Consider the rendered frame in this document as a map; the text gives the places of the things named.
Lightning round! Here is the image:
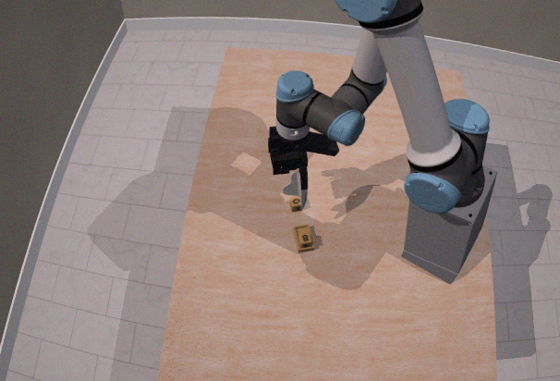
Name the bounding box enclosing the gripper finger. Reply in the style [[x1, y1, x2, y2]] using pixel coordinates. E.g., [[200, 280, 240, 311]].
[[282, 162, 308, 209]]

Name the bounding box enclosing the brown wooden tray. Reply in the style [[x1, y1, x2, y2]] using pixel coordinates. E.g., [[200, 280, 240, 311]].
[[293, 224, 314, 253]]

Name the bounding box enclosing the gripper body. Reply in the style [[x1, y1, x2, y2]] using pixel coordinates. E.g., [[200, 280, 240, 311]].
[[268, 126, 309, 175]]

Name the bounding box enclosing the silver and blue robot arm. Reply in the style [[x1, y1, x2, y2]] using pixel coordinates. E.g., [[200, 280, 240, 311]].
[[275, 0, 490, 214]]

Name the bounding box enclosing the brown wooden number cube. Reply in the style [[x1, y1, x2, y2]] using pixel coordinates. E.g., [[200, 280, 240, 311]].
[[290, 196, 302, 212], [298, 233, 312, 249]]

